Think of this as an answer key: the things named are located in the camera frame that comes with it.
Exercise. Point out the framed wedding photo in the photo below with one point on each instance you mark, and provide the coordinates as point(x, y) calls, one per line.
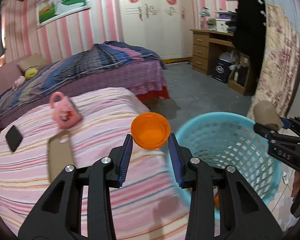
point(48, 11)

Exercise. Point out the wooden desk with drawers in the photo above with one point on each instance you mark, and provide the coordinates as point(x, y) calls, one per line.
point(210, 46)

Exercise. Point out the white wardrobe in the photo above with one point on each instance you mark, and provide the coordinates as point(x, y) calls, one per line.
point(163, 26)

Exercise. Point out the white box on desk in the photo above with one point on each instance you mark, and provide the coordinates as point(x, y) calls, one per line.
point(221, 25)

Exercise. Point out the yellow plush toy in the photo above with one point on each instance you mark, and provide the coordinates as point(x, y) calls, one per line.
point(30, 73)

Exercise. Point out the orange plastic bag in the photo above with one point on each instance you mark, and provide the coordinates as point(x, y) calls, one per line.
point(216, 201)

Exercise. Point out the black box under desk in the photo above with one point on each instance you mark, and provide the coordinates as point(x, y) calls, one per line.
point(221, 71)

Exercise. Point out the brown phone case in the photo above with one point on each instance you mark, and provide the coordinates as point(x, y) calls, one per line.
point(59, 154)

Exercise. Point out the desk lamp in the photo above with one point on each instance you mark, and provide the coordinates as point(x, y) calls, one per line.
point(204, 14)

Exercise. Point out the black hanging coat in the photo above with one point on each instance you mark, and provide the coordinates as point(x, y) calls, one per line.
point(250, 36)

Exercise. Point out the brown pillow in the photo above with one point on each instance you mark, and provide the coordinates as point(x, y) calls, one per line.
point(33, 61)

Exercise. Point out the pink striped bed cover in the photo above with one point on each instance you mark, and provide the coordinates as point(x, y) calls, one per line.
point(145, 207)

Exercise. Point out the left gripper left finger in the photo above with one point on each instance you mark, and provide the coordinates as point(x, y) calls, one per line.
point(77, 203)

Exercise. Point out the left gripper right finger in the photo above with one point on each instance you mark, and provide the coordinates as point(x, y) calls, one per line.
point(242, 213)

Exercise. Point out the light blue plastic laundry basket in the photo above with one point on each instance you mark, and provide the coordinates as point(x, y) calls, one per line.
point(222, 138)

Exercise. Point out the orange plastic cup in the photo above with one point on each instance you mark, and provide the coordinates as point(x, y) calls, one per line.
point(150, 131)

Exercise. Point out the pink cartoon mug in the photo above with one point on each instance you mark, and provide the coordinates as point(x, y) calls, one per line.
point(65, 114)

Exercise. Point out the pink plush toy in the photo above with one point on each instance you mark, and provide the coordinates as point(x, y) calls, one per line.
point(18, 82)

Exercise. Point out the person's right hand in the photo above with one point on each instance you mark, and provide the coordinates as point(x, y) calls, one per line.
point(296, 184)

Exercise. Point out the black wallet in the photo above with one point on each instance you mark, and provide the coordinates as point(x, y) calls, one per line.
point(13, 138)

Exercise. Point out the large bed with plaid blanket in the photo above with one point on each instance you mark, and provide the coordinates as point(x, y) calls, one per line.
point(109, 64)

